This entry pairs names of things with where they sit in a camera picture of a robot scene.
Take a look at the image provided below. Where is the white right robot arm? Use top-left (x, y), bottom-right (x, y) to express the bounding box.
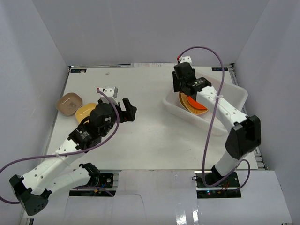
top-left (172, 62), bottom-right (261, 187)

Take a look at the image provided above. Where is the dark left corner label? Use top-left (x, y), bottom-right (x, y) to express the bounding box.
top-left (70, 68), bottom-right (87, 73)

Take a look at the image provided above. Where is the dark corner label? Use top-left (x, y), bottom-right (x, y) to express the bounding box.
top-left (70, 68), bottom-right (87, 73)
top-left (211, 67), bottom-right (228, 72)

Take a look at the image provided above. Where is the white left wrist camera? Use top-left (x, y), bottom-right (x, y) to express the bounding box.
top-left (97, 86), bottom-right (118, 105)

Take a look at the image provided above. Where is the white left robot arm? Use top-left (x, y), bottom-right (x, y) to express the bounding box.
top-left (9, 98), bottom-right (137, 216)

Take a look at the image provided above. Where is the red round plate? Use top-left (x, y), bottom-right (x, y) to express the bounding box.
top-left (187, 96), bottom-right (207, 110)

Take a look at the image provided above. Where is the brown square plate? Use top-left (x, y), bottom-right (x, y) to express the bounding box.
top-left (56, 92), bottom-right (83, 116)

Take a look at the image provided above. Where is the yellow square plate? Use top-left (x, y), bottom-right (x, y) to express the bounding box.
top-left (75, 103), bottom-right (97, 123)

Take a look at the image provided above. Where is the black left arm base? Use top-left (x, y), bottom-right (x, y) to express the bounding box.
top-left (69, 173), bottom-right (117, 197)

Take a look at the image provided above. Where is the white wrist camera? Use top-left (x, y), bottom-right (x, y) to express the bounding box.
top-left (97, 86), bottom-right (118, 105)
top-left (177, 56), bottom-right (192, 65)

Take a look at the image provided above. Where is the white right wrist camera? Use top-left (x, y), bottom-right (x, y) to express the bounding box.
top-left (177, 56), bottom-right (192, 65)

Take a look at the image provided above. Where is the dark right corner label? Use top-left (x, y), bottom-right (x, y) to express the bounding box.
top-left (211, 67), bottom-right (228, 72)

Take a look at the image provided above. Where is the white plastic bin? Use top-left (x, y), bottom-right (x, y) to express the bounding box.
top-left (163, 67), bottom-right (248, 136)

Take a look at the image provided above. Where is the orange woven fan-shaped plate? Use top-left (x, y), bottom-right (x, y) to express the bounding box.
top-left (179, 93), bottom-right (209, 116)

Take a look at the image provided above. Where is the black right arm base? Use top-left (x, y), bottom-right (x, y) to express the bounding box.
top-left (192, 172), bottom-right (242, 199)

